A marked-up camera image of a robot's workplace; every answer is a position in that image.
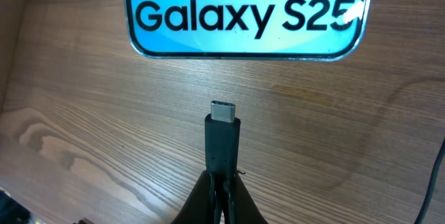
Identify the turquoise screen Galaxy smartphone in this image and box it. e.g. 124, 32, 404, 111
124, 0, 371, 62

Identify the black USB charging cable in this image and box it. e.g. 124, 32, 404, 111
204, 100, 445, 224

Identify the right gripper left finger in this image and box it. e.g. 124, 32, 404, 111
171, 171, 214, 224

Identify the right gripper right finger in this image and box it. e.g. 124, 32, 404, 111
225, 175, 268, 224

